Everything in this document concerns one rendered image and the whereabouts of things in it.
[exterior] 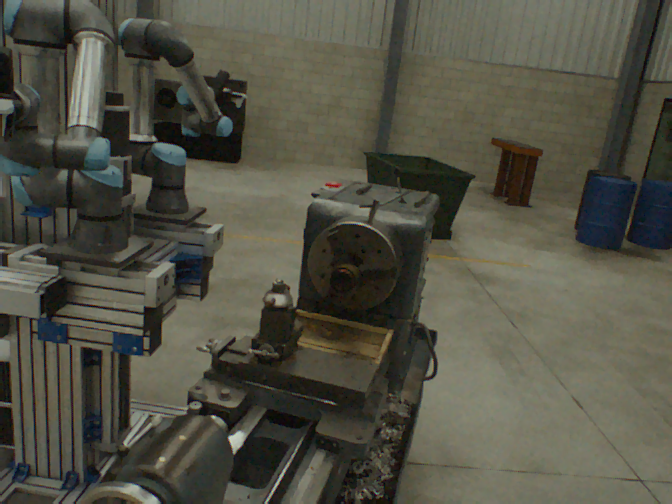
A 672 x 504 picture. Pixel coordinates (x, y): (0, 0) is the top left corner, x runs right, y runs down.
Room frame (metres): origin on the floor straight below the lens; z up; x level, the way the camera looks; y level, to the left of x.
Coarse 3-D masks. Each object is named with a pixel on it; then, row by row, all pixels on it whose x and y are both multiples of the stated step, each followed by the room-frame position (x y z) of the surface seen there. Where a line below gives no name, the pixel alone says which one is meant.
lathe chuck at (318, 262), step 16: (336, 224) 1.89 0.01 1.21; (352, 224) 1.85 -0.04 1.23; (368, 224) 1.86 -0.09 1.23; (320, 240) 1.87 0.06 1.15; (352, 240) 1.85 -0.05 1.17; (368, 240) 1.83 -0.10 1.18; (384, 240) 1.82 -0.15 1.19; (320, 256) 1.87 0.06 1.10; (368, 256) 1.83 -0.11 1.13; (384, 256) 1.82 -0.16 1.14; (400, 256) 1.89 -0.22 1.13; (320, 272) 1.87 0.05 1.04; (320, 288) 1.87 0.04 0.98; (368, 288) 1.83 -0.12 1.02; (384, 288) 1.82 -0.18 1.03; (336, 304) 1.85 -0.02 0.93; (352, 304) 1.84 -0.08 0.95; (368, 304) 1.83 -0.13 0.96
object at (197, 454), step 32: (160, 416) 0.77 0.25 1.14; (192, 416) 0.78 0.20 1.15; (128, 448) 0.69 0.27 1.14; (160, 448) 0.69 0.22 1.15; (192, 448) 0.71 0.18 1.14; (224, 448) 0.75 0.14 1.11; (128, 480) 0.65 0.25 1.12; (160, 480) 0.64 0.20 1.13; (192, 480) 0.67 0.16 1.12; (224, 480) 0.74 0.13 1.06
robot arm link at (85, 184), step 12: (108, 168) 1.50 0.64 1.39; (72, 180) 1.44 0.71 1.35; (84, 180) 1.45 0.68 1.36; (96, 180) 1.45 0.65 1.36; (108, 180) 1.47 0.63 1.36; (120, 180) 1.51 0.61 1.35; (72, 192) 1.44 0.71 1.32; (84, 192) 1.44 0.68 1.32; (96, 192) 1.45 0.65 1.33; (108, 192) 1.47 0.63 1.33; (120, 192) 1.51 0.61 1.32; (72, 204) 1.45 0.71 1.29; (84, 204) 1.45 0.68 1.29; (96, 204) 1.45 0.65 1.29; (108, 204) 1.47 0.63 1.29; (120, 204) 1.51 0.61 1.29; (96, 216) 1.45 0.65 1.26; (108, 216) 1.47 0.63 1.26
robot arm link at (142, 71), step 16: (128, 32) 2.01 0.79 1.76; (144, 32) 1.98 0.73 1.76; (128, 48) 2.01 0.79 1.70; (144, 48) 2.00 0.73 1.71; (144, 64) 2.02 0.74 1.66; (144, 80) 2.03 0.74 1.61; (144, 96) 2.03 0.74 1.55; (144, 112) 2.03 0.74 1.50; (144, 128) 2.03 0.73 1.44; (144, 144) 2.01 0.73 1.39
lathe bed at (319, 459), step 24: (312, 312) 1.93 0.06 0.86; (336, 312) 1.94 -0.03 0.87; (384, 360) 1.87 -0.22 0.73; (264, 408) 1.26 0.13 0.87; (240, 432) 1.15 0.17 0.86; (264, 432) 1.20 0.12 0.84; (288, 432) 1.21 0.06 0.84; (312, 432) 1.20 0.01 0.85; (240, 456) 1.11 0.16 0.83; (264, 456) 1.18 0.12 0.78; (288, 456) 1.11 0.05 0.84; (312, 456) 1.13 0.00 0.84; (336, 456) 1.10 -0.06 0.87; (240, 480) 1.11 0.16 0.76; (264, 480) 1.14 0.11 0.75; (288, 480) 1.03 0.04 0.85; (312, 480) 1.01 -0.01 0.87; (336, 480) 1.21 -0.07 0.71
